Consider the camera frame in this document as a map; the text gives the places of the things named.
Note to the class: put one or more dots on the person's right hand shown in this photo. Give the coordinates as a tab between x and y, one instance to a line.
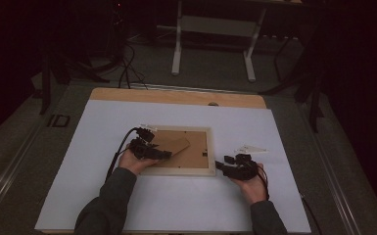
253	189

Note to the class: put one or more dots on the person's left hand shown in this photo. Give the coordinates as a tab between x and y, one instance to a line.
133	164

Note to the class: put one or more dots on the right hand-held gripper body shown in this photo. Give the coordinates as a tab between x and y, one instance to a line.
245	169

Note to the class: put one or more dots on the black metal stand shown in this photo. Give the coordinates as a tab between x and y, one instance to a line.
45	84
315	107

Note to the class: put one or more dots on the black floor bracket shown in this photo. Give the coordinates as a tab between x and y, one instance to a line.
58	120

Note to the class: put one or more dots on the white metal desk frame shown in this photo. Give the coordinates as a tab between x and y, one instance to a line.
176	58

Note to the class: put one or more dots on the white paper sheet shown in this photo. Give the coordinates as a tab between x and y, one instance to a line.
176	202

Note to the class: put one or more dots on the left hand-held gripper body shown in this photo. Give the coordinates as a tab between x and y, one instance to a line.
142	150

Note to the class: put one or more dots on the wooden picture frame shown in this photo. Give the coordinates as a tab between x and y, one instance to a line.
196	153

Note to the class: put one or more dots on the metal floor rail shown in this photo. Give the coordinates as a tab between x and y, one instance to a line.
6	176
336	182

